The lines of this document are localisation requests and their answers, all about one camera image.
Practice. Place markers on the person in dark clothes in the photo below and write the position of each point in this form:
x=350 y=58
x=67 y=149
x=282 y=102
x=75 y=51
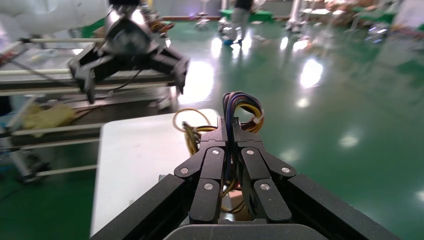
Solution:
x=240 y=20

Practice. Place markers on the tube frame shelf rack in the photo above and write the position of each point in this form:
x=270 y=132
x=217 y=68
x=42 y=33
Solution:
x=39 y=87

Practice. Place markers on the yellow cloth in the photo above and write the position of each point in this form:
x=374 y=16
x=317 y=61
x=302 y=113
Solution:
x=49 y=117

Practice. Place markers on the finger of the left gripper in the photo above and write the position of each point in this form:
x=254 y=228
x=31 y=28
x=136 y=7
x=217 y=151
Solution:
x=86 y=73
x=179 y=69

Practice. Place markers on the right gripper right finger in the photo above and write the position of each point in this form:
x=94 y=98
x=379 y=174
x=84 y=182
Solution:
x=255 y=165

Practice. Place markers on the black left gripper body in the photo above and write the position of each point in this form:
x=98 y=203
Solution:
x=130 y=33

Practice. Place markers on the green bench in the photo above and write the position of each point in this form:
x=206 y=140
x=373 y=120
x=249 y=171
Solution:
x=265 y=16

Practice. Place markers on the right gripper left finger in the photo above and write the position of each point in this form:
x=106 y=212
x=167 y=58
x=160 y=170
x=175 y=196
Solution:
x=212 y=165

